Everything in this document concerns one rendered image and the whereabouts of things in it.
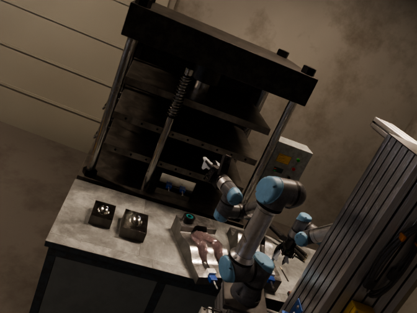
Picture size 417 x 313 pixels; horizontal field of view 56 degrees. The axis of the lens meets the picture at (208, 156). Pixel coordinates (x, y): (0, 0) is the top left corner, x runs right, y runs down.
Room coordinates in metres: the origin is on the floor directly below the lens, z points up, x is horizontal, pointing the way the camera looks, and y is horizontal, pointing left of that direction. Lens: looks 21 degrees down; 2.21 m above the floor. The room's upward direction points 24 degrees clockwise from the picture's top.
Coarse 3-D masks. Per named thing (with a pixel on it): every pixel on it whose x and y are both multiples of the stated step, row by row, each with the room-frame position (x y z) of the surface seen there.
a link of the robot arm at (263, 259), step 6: (258, 252) 1.61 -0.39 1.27; (258, 258) 1.55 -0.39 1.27; (264, 258) 1.58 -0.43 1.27; (270, 258) 1.61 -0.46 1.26; (258, 264) 1.53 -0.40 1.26; (264, 264) 1.53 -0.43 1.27; (270, 264) 1.56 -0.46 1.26; (258, 270) 1.52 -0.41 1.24; (264, 270) 1.53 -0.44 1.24; (270, 270) 1.54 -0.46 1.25; (258, 276) 1.51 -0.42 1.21; (264, 276) 1.53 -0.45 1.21; (252, 282) 1.52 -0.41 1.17; (258, 282) 1.53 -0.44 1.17; (264, 282) 1.54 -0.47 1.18; (258, 288) 1.53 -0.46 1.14
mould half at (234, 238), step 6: (234, 228) 2.48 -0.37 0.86; (228, 234) 2.43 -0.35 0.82; (234, 234) 2.35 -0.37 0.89; (240, 234) 2.30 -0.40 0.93; (228, 240) 2.39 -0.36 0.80; (234, 240) 2.30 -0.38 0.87; (270, 240) 2.38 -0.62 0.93; (234, 246) 2.26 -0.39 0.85; (270, 246) 2.33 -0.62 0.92; (270, 252) 2.29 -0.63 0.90; (276, 270) 2.14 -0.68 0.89; (276, 276) 2.07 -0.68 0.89; (276, 282) 2.04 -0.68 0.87; (264, 288) 2.03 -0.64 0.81; (270, 288) 2.04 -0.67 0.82; (276, 288) 2.05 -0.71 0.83
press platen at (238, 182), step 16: (112, 128) 2.84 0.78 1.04; (128, 128) 2.97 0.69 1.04; (144, 128) 3.12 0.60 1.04; (112, 144) 2.56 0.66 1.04; (128, 144) 2.67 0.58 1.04; (144, 144) 2.79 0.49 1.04; (176, 144) 3.08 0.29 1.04; (144, 160) 2.60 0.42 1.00; (160, 160) 2.64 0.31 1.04; (176, 160) 2.76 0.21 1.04; (192, 160) 2.89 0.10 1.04; (192, 176) 2.70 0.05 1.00
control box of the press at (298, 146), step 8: (280, 136) 3.04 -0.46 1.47; (280, 144) 2.89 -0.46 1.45; (288, 144) 2.90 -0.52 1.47; (296, 144) 3.01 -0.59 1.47; (272, 152) 2.89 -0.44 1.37; (280, 152) 2.89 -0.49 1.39; (288, 152) 2.91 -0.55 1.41; (296, 152) 2.92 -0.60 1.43; (304, 152) 2.93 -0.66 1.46; (272, 160) 2.89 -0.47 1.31; (280, 160) 2.90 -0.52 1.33; (288, 160) 2.91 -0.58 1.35; (296, 160) 2.92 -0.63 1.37; (304, 160) 2.94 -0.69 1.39; (264, 168) 2.89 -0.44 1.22; (272, 168) 2.89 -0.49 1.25; (280, 168) 2.91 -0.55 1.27; (288, 168) 2.92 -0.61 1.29; (296, 168) 2.94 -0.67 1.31; (304, 168) 2.95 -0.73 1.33; (264, 176) 2.89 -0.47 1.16; (280, 176) 2.92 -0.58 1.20; (288, 176) 2.92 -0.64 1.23; (296, 176) 2.94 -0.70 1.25
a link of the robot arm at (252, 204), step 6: (300, 186) 1.53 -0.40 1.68; (300, 192) 1.51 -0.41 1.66; (306, 192) 1.55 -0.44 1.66; (300, 198) 1.51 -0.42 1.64; (240, 204) 1.78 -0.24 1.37; (246, 204) 1.76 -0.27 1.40; (252, 204) 1.73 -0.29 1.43; (300, 204) 1.53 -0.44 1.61; (240, 210) 1.75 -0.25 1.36; (246, 210) 1.74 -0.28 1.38; (252, 210) 1.71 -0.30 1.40; (240, 216) 1.75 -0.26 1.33; (246, 216) 1.75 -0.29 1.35
